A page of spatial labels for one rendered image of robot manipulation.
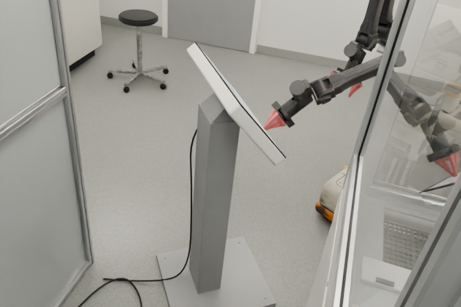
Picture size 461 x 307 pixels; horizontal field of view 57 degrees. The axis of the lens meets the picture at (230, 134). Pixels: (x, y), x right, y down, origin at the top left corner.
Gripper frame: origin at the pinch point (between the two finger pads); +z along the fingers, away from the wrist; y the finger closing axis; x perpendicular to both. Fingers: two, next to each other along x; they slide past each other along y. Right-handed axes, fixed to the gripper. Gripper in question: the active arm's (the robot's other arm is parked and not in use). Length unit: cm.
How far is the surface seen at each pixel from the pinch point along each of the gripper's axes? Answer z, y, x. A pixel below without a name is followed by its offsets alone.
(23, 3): 35, -28, -78
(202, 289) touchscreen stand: 74, -4, 61
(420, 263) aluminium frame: -6, 101, -68
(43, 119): 62, -28, -45
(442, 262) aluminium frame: -7, 104, -71
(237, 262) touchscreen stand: 58, -18, 79
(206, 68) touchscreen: 3.6, -15.8, -25.7
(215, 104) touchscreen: 9.7, -12.3, -13.7
